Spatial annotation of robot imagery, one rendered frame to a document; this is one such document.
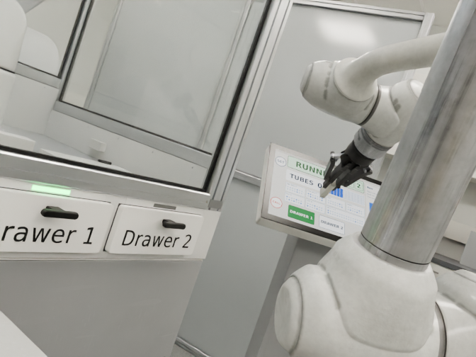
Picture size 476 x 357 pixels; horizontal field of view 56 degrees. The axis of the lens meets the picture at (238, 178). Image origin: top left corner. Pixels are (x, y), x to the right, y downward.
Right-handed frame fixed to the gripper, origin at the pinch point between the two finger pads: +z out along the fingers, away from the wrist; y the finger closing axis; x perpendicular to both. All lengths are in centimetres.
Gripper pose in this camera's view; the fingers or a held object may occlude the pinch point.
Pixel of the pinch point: (327, 187)
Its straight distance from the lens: 133.0
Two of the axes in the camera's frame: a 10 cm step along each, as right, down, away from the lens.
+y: -9.3, -3.1, -1.9
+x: -1.4, 7.9, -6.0
